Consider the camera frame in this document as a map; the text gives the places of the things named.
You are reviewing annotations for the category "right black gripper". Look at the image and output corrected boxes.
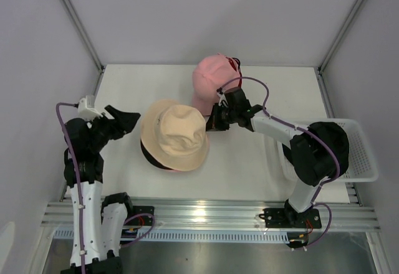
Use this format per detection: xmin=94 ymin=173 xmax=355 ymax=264
xmin=203 ymin=102 xmax=238 ymax=131

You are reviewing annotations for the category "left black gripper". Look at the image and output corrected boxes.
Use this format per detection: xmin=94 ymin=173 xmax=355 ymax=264
xmin=89 ymin=105 xmax=140 ymax=151

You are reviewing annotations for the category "black hat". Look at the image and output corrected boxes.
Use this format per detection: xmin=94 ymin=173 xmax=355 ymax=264
xmin=140 ymin=141 xmax=174 ymax=171

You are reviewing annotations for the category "light pink hat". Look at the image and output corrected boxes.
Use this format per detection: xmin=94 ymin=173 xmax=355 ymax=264
xmin=192 ymin=54 xmax=239 ymax=116

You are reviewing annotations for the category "beige bucket hat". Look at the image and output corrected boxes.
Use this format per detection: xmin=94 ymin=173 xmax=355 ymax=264
xmin=140 ymin=99 xmax=209 ymax=172

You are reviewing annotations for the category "red baseball cap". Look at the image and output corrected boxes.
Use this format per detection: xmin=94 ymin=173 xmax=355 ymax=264
xmin=225 ymin=56 xmax=243 ymax=87

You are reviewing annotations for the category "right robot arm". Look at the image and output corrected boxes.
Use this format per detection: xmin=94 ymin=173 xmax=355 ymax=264
xmin=206 ymin=87 xmax=340 ymax=227

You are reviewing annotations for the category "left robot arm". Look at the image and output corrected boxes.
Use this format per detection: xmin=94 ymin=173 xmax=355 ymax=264
xmin=59 ymin=105 xmax=140 ymax=273

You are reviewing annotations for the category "black cap in basket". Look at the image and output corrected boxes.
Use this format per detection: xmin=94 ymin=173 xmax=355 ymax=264
xmin=282 ymin=121 xmax=349 ymax=186

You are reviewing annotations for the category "white plastic basket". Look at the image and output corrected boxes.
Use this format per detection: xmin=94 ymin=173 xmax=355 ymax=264
xmin=265 ymin=118 xmax=379 ymax=183

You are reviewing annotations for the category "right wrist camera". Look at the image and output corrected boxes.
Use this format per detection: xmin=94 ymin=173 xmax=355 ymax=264
xmin=217 ymin=88 xmax=228 ymax=107

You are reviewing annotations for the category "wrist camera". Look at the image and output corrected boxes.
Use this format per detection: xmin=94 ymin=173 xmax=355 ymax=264
xmin=77 ymin=95 xmax=102 ymax=121
xmin=217 ymin=88 xmax=228 ymax=107

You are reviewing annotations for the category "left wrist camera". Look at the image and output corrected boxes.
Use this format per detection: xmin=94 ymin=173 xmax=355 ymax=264
xmin=77 ymin=95 xmax=102 ymax=121

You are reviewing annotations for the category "aluminium mounting rail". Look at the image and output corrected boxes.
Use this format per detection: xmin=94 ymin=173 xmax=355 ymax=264
xmin=42 ymin=197 xmax=381 ymax=233

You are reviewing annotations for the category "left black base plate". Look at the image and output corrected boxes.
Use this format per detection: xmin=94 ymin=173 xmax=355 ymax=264
xmin=125 ymin=205 xmax=155 ymax=227

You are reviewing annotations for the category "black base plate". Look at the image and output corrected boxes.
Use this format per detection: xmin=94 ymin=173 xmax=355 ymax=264
xmin=125 ymin=205 xmax=155 ymax=227
xmin=258 ymin=207 xmax=322 ymax=229

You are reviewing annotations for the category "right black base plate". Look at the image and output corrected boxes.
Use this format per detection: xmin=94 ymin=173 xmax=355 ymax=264
xmin=258 ymin=207 xmax=322 ymax=229

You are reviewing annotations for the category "white slotted cable duct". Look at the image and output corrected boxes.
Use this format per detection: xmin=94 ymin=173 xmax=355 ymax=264
xmin=53 ymin=229 xmax=291 ymax=243

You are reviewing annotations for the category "left frame post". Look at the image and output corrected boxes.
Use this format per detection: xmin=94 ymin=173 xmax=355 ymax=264
xmin=60 ymin=0 xmax=104 ymax=73

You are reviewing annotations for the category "frame post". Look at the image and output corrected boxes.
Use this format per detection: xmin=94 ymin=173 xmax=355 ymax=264
xmin=317 ymin=0 xmax=383 ymax=73
xmin=60 ymin=0 xmax=104 ymax=73

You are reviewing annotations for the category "right frame post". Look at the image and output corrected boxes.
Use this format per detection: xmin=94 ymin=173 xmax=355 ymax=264
xmin=317 ymin=0 xmax=383 ymax=73

